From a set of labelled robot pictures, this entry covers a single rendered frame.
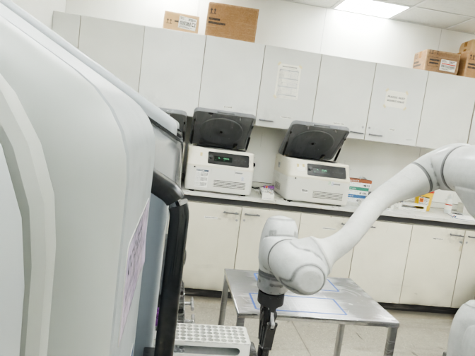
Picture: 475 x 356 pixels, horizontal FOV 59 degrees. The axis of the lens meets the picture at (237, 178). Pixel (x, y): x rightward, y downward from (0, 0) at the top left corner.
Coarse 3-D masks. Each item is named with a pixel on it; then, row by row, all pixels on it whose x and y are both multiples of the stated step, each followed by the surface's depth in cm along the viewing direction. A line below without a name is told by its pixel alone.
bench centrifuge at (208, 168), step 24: (192, 120) 364; (216, 120) 362; (240, 120) 356; (192, 144) 382; (216, 144) 394; (240, 144) 393; (192, 168) 341; (216, 168) 344; (240, 168) 347; (240, 192) 349
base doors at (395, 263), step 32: (192, 224) 346; (224, 224) 349; (256, 224) 354; (320, 224) 361; (384, 224) 369; (192, 256) 350; (224, 256) 352; (256, 256) 357; (352, 256) 369; (384, 256) 373; (416, 256) 377; (448, 256) 381; (384, 288) 377; (416, 288) 381; (448, 288) 385
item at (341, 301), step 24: (240, 288) 167; (336, 288) 181; (360, 288) 185; (240, 312) 145; (288, 312) 150; (312, 312) 153; (336, 312) 155; (360, 312) 158; (384, 312) 161; (336, 336) 199
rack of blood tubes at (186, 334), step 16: (176, 336) 114; (192, 336) 115; (208, 336) 117; (224, 336) 118; (240, 336) 118; (176, 352) 113; (192, 352) 117; (208, 352) 119; (224, 352) 120; (240, 352) 115
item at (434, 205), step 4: (252, 184) 412; (256, 184) 412; (260, 184) 413; (264, 184) 414; (268, 184) 414; (408, 200) 435; (412, 200) 436; (432, 204) 439; (436, 204) 440; (440, 204) 441; (444, 204) 441; (452, 204) 443; (456, 204) 445; (440, 208) 441; (452, 208) 443; (456, 208) 444
